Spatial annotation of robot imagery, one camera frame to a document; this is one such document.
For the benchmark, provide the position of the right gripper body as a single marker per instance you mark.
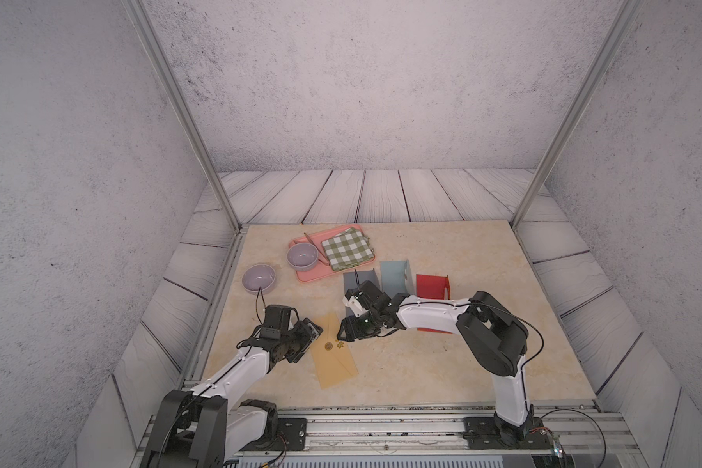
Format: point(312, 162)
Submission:
point(371, 327)

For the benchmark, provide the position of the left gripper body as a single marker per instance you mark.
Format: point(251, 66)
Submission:
point(288, 341)

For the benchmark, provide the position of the grey envelope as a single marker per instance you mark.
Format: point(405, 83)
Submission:
point(352, 280)

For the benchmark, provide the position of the yellow envelope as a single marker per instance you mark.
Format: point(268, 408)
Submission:
point(332, 358)

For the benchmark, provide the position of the light blue envelope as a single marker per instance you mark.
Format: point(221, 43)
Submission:
point(396, 278)

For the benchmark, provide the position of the red envelope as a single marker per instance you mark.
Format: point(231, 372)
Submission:
point(433, 296)

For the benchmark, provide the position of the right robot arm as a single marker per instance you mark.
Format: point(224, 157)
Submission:
point(497, 338)

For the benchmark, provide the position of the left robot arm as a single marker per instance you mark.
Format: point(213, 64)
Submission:
point(209, 423)

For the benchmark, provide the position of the pink tray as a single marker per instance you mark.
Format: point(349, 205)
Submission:
point(321, 271)

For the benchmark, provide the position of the green checkered cloth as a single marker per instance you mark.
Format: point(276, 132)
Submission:
point(348, 249)

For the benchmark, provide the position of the lilac bowl on table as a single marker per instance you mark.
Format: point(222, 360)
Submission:
point(259, 278)

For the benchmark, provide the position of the lilac bowl on tray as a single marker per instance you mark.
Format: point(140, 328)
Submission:
point(302, 257)

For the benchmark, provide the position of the wooden stick on tray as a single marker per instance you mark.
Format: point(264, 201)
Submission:
point(321, 255)

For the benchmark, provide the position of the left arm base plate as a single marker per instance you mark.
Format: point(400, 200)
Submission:
point(289, 434)

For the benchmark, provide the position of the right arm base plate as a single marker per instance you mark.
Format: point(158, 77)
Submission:
point(493, 433)

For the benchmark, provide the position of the aluminium front rail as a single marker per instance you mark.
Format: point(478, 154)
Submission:
point(433, 436)

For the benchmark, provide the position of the left aluminium frame post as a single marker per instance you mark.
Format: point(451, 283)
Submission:
point(157, 56)

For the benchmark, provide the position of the aluminium frame post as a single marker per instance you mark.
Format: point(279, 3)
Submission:
point(157, 56)
point(598, 68)

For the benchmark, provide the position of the right aluminium frame post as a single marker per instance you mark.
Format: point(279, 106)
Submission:
point(598, 68)

